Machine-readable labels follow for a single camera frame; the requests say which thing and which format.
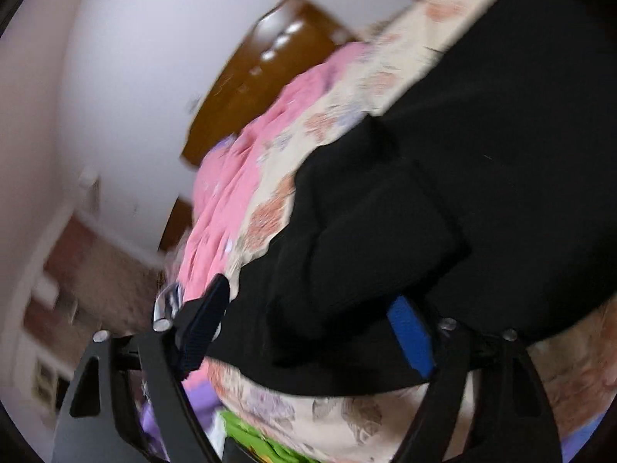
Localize grey striped cloth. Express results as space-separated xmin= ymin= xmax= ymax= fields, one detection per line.
xmin=153 ymin=282 xmax=186 ymax=329

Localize green printed cloth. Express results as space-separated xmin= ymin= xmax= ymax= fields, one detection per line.
xmin=219 ymin=410 xmax=309 ymax=463

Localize floral bed sheet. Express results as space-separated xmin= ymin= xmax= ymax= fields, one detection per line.
xmin=205 ymin=0 xmax=612 ymax=463

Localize red-brown curtain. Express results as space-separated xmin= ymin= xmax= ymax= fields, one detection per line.
xmin=22 ymin=215 xmax=165 ymax=343

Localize pink quilt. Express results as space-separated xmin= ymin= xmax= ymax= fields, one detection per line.
xmin=176 ymin=41 xmax=374 ymax=391

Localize white air conditioner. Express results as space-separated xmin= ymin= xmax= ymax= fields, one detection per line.
xmin=77 ymin=166 xmax=102 ymax=215

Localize purple cloth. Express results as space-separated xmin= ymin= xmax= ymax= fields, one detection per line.
xmin=140 ymin=381 xmax=223 ymax=463

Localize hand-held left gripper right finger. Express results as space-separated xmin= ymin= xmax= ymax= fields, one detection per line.
xmin=386 ymin=295 xmax=565 ymax=463

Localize black pants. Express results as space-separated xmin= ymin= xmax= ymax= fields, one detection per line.
xmin=226 ymin=0 xmax=617 ymax=396

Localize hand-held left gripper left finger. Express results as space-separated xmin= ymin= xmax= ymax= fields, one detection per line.
xmin=52 ymin=274 xmax=231 ymax=463

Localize wooden headboard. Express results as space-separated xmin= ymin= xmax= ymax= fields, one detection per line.
xmin=158 ymin=0 xmax=360 ymax=254

